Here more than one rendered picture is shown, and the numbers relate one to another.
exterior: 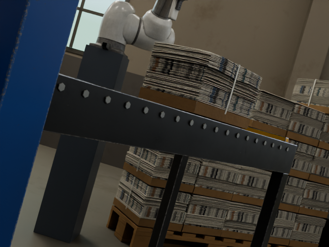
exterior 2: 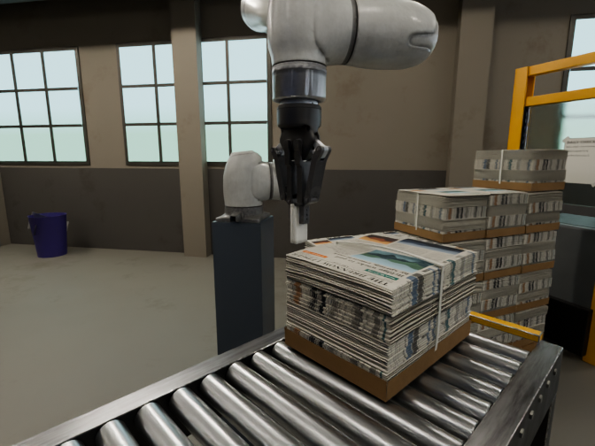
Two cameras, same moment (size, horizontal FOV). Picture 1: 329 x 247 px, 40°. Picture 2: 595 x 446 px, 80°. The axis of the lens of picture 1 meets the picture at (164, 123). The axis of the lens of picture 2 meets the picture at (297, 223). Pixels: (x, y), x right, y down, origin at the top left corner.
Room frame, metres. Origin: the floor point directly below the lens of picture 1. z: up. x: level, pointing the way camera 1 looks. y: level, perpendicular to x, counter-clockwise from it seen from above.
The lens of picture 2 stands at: (0.97, 0.01, 1.25)
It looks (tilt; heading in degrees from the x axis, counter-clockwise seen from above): 11 degrees down; 6
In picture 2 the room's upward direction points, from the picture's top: straight up
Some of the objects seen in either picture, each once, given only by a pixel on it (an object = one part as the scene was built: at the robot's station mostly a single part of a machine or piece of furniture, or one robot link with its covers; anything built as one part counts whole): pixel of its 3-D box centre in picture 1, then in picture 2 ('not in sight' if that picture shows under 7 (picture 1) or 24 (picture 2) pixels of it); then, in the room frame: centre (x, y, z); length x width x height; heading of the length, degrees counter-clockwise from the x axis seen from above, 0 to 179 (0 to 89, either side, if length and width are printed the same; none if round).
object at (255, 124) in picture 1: (250, 123); (436, 229); (2.96, -0.54, 0.86); 0.38 x 0.29 x 0.04; 29
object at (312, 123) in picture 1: (286, 121); (477, 211); (3.09, -0.80, 0.95); 0.38 x 0.29 x 0.23; 29
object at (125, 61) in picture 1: (82, 143); (247, 330); (2.39, 0.39, 0.50); 0.20 x 0.20 x 1.00; 86
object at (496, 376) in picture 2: not in sight; (413, 346); (1.83, -0.19, 0.77); 0.47 x 0.05 x 0.05; 50
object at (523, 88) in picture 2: not in sight; (511, 201); (3.73, -1.27, 0.93); 0.09 x 0.09 x 1.85; 29
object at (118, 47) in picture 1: (109, 46); (242, 212); (2.37, 0.39, 1.03); 0.22 x 0.18 x 0.06; 176
